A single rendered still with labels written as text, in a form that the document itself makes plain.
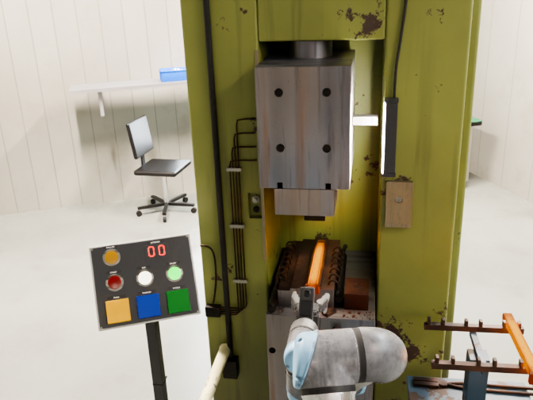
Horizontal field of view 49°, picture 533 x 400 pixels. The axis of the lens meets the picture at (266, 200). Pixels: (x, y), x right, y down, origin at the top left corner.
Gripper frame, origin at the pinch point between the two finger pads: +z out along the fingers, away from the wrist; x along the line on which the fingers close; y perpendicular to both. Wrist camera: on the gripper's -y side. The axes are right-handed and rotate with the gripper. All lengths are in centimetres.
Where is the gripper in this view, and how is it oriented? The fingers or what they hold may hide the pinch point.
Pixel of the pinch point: (311, 291)
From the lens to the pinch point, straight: 205.0
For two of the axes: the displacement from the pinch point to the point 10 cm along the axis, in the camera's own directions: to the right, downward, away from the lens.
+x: 9.8, 0.3, -1.7
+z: 1.7, -3.6, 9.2
